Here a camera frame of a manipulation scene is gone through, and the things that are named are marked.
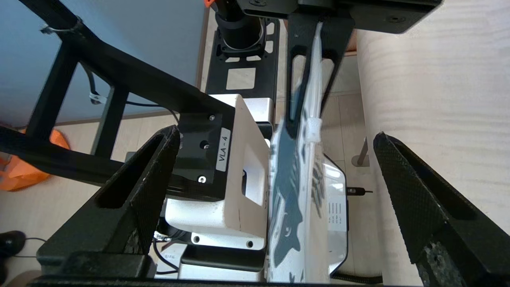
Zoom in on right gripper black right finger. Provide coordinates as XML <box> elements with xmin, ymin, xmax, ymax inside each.
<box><xmin>373</xmin><ymin>132</ymin><xmax>510</xmax><ymax>287</ymax></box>

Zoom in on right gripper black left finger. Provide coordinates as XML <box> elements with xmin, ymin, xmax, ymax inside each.
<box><xmin>37</xmin><ymin>125</ymin><xmax>182</xmax><ymax>259</ymax></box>

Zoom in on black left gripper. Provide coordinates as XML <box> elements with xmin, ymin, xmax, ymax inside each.
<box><xmin>241</xmin><ymin>0</ymin><xmax>443</xmax><ymax>138</ymax></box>

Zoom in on white horse-print zipper pouch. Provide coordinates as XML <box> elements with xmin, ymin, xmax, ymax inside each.
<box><xmin>266</xmin><ymin>22</ymin><xmax>331</xmax><ymax>283</ymax></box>

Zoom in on silver robot base unit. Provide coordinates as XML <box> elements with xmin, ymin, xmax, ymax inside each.
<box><xmin>178</xmin><ymin>153</ymin><xmax>349</xmax><ymax>281</ymax></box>

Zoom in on orange bag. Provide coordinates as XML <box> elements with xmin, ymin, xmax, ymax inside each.
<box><xmin>0</xmin><ymin>128</ymin><xmax>70</xmax><ymax>192</ymax></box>

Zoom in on metal table leg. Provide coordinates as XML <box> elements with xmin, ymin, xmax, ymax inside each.
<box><xmin>352</xmin><ymin>138</ymin><xmax>370</xmax><ymax>167</ymax></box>

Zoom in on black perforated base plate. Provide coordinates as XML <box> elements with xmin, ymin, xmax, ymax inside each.
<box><xmin>205</xmin><ymin>20</ymin><xmax>279</xmax><ymax>98</ymax></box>

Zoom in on black robot torso frame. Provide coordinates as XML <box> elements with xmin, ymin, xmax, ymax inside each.
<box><xmin>0</xmin><ymin>0</ymin><xmax>235</xmax><ymax>202</ymax></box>

